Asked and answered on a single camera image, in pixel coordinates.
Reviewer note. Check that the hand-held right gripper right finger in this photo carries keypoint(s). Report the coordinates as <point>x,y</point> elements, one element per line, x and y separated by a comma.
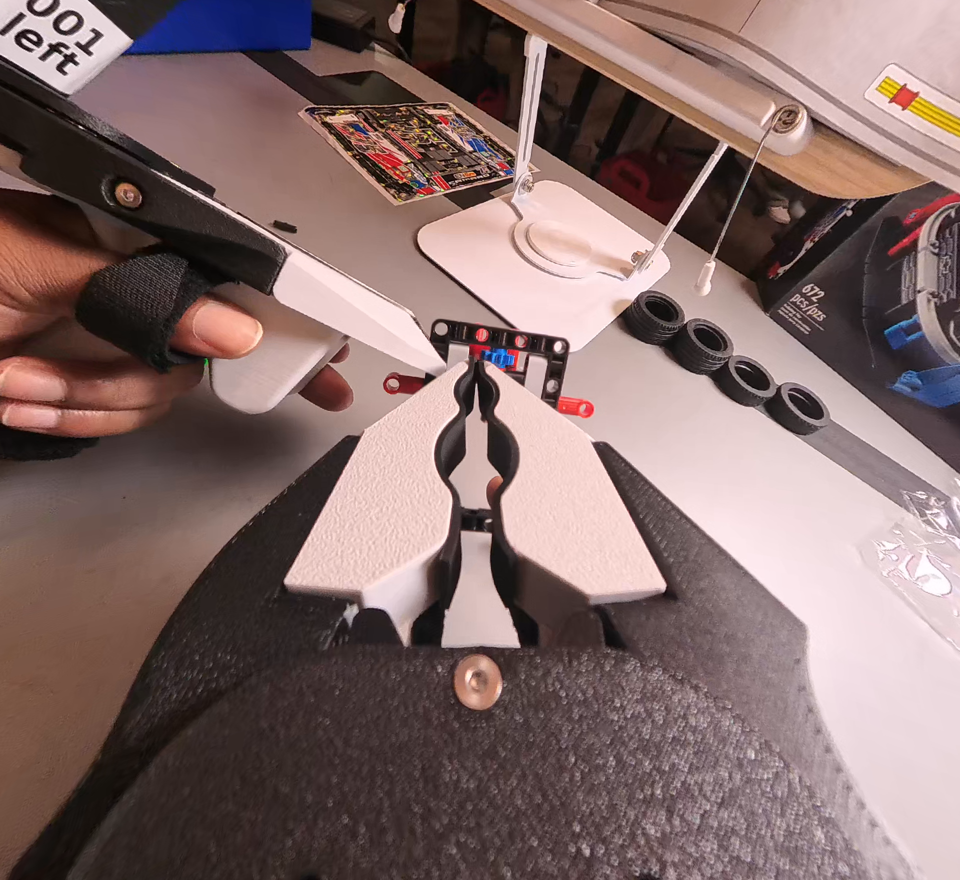
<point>585,520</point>

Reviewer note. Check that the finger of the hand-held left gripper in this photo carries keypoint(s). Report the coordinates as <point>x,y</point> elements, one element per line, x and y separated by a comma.
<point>337,299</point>

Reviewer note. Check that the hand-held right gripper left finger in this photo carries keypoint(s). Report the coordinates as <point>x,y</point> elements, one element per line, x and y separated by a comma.
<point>367,520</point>

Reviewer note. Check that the black lego frame assembly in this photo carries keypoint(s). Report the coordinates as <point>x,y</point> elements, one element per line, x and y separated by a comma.
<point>442,331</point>

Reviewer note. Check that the small black rubber tyre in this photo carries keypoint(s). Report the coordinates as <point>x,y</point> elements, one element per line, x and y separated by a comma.
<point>780,417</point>
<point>684,355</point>
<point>727,389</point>
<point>637,325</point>

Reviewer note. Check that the lego instruction booklet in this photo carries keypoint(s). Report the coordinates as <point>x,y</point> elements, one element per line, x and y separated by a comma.
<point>787,10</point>

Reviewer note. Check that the small black lego pin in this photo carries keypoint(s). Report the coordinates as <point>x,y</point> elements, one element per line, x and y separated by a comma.
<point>285,226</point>

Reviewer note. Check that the black lego set box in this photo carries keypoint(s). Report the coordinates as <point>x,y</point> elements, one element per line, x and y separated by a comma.
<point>825,310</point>

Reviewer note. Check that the person's right hand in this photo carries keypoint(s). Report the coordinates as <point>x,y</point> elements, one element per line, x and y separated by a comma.
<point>495,492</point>

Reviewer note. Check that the person's left hand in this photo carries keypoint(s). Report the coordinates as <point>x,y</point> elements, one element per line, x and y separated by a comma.
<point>45,258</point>

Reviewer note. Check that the white book stand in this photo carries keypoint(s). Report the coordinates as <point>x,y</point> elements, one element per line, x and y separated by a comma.
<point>480,243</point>

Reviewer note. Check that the colourful sticker sheet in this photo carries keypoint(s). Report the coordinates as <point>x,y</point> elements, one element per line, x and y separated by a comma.
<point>405,153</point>

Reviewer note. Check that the empty clear plastic bag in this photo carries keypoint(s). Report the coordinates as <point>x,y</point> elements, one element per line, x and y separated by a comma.
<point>922,558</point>

